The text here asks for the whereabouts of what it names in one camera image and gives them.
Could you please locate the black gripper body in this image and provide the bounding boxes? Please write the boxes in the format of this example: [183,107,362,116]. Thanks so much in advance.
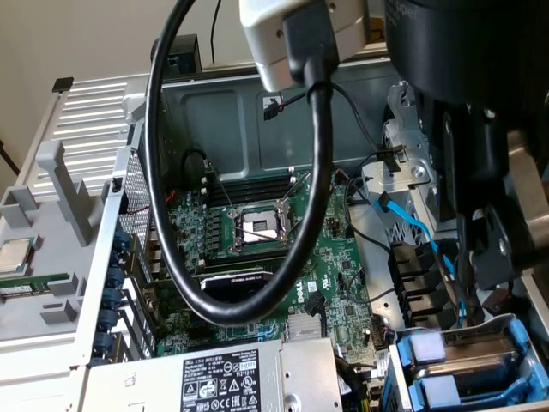
[383,0,549,130]

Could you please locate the hard disk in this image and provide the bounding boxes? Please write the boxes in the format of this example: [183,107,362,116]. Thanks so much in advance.
[395,317,533,374]

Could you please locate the blue plastic disk carrier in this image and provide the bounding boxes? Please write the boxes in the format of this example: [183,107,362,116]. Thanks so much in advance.
[407,372,533,407]

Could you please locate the silver drive cage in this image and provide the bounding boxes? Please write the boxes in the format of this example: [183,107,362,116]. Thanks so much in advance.
[360,79,460,235]

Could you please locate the brown cardboard box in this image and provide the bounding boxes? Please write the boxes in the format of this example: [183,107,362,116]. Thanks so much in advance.
[366,12,387,46]

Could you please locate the green motherboard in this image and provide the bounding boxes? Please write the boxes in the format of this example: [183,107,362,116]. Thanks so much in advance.
[148,165,378,358]

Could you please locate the black RAM slot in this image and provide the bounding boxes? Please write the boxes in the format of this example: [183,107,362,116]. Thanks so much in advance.
[204,259,284,274]
[202,252,288,270]
[209,191,293,205]
[212,179,296,193]
[210,185,295,198]
[201,245,293,264]
[212,174,297,188]

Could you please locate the metal locking lever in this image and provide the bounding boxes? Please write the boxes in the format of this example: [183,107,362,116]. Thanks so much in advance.
[204,159,237,215]
[238,226,284,244]

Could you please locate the CPU socket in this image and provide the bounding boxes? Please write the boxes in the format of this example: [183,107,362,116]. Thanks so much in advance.
[226,200,301,258]

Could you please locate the silver chipset heat sink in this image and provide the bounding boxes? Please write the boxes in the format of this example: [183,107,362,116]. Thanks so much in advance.
[286,315,323,343]

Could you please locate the blue drive caddies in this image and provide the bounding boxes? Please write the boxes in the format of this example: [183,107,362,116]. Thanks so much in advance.
[388,312,549,412]

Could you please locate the open PC case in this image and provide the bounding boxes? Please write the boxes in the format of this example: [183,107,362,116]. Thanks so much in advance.
[68,45,549,412]

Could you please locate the black graphics card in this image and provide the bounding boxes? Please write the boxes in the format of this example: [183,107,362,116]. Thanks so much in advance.
[143,268,278,321]

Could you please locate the black box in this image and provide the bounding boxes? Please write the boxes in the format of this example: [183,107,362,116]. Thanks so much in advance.
[149,34,202,79]

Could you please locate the silver power supply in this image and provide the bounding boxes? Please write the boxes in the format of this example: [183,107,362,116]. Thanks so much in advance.
[83,336,344,412]

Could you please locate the grey parts rack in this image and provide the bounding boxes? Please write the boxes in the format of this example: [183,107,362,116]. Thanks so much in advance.
[0,139,111,344]

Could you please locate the green RAM stick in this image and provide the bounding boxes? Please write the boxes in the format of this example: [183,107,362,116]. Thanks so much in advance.
[0,272,72,300]

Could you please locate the silver CPU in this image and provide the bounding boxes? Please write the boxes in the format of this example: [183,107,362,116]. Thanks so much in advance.
[0,234,36,276]

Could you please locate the black cable clip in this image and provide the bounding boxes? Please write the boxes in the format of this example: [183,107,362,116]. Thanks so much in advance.
[376,144,407,173]

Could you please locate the blue SATA wire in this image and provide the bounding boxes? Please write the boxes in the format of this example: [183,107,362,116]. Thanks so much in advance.
[374,191,468,330]

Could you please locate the thin black wire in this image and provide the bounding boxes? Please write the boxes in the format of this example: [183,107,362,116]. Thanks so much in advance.
[342,152,394,254]

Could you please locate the thick black camera cable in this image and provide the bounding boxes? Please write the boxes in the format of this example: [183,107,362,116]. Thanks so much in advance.
[145,0,341,330]

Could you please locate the thin grey wire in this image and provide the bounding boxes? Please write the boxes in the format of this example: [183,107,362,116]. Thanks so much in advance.
[346,266,398,305]

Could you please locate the black wire with connector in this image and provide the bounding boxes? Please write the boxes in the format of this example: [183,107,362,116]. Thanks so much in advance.
[262,83,387,155]

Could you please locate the black flat connector wire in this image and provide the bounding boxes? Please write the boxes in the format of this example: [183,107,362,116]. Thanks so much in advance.
[305,290,326,342]

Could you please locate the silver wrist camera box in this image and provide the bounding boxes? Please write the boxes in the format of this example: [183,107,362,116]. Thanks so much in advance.
[238,0,371,94]

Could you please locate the power supply cable bundle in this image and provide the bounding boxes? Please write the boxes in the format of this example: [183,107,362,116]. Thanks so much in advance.
[334,351,389,412]

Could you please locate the black looped wire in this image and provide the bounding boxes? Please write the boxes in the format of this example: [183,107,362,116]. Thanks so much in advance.
[182,148,214,173]

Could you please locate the thin black hanging cable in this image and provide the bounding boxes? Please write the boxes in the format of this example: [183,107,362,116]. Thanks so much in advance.
[209,0,223,65]

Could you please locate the thin red wire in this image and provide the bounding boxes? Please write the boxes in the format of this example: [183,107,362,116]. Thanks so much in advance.
[126,190,178,215]

